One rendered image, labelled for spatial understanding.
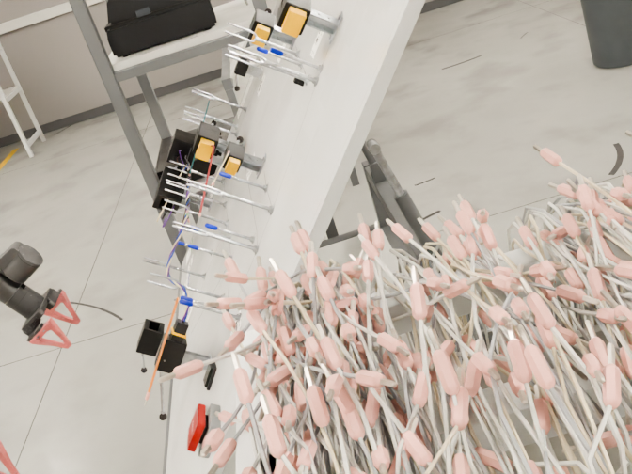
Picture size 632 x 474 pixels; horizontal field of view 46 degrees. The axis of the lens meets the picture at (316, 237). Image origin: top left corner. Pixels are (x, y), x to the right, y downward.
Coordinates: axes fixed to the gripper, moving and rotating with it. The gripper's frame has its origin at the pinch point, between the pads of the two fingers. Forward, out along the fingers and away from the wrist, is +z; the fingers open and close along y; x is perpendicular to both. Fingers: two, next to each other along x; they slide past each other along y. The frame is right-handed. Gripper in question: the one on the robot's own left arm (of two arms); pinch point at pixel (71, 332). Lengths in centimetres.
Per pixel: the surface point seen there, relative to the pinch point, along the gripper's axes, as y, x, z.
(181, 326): -32.4, -33.0, 6.1
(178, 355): -34.3, -29.3, 8.5
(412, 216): -44, -75, 16
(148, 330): -2.9, -12.6, 11.3
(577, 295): -107, -87, -3
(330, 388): -113, -76, -13
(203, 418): -55, -35, 11
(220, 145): 24, -47, 1
